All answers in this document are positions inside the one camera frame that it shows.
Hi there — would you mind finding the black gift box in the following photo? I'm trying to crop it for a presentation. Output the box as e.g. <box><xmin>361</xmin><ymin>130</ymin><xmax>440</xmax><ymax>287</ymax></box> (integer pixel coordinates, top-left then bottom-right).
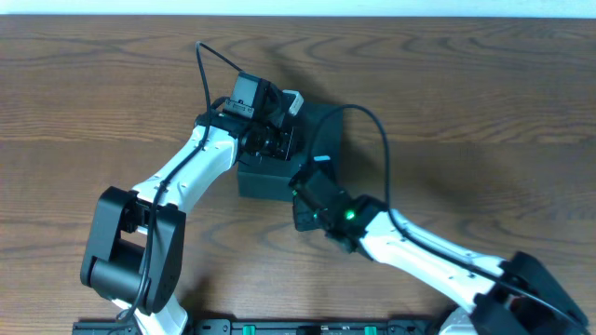
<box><xmin>237</xmin><ymin>102</ymin><xmax>343</xmax><ymax>202</ymax></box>

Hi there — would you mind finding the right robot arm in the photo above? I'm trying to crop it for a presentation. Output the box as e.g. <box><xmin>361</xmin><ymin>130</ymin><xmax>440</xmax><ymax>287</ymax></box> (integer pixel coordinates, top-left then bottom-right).
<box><xmin>289</xmin><ymin>158</ymin><xmax>589</xmax><ymax>334</ymax></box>

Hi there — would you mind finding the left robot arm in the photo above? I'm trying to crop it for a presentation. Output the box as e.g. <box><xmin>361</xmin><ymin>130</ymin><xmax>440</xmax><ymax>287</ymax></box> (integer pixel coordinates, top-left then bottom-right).
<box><xmin>73</xmin><ymin>72</ymin><xmax>304</xmax><ymax>334</ymax></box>

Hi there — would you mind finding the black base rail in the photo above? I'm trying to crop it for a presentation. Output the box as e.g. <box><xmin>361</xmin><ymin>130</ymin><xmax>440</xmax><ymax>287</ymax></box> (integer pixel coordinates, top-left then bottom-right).
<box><xmin>72</xmin><ymin>319</ymin><xmax>440</xmax><ymax>335</ymax></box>

